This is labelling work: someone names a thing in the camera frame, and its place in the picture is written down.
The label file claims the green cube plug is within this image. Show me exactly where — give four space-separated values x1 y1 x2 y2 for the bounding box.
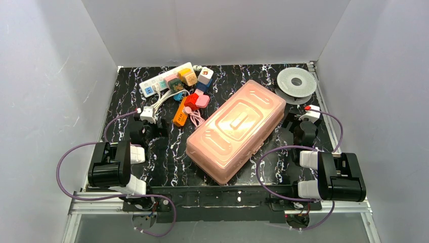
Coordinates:
168 78 184 93

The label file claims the white cartoon cube plug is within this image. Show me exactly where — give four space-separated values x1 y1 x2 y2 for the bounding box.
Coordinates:
197 67 214 85

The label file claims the blue cube socket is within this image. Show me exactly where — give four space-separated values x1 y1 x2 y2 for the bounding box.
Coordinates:
195 79 212 94

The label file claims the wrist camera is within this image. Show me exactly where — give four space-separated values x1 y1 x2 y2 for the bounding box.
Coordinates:
140 106 156 124
298 105 321 123

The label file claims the pink cube plug on strip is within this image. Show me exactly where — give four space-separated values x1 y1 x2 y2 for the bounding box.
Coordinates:
163 74 178 84

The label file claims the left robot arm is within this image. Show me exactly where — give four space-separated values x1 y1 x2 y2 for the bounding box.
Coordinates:
88 118 168 196

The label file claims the pink plastic storage box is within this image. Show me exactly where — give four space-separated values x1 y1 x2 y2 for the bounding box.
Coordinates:
186 80 286 185

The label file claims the white cable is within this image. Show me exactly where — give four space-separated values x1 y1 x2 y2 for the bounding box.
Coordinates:
151 88 188 111

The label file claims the beige cube plug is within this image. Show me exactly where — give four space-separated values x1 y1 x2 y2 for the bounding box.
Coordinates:
183 72 197 86

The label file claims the red cube socket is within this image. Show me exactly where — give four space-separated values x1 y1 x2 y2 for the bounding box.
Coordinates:
184 93 199 111

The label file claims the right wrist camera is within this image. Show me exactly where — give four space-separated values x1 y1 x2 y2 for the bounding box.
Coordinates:
298 105 321 123

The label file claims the pink cube plug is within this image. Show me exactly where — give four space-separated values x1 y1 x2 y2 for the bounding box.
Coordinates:
163 74 178 84
195 95 210 108

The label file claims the white power strip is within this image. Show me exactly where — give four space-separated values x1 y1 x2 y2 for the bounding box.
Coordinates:
139 62 195 98

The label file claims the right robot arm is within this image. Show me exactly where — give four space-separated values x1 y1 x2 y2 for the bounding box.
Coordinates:
282 112 366 202

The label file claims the yellow cube plug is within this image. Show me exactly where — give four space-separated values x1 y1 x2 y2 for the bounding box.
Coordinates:
178 68 191 81

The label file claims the pink coiled cable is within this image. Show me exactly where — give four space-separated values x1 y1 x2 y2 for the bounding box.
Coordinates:
187 108 206 128

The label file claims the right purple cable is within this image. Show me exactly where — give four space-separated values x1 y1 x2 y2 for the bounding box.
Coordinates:
255 106 344 232

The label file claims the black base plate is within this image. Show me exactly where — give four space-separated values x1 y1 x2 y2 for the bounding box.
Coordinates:
122 183 322 224

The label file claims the grey filament spool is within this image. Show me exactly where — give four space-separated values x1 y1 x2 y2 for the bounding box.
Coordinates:
275 67 317 105

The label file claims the orange power bank socket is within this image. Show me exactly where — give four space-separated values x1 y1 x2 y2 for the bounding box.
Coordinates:
173 97 188 127

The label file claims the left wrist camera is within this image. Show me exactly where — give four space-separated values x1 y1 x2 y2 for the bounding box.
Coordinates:
140 106 156 124

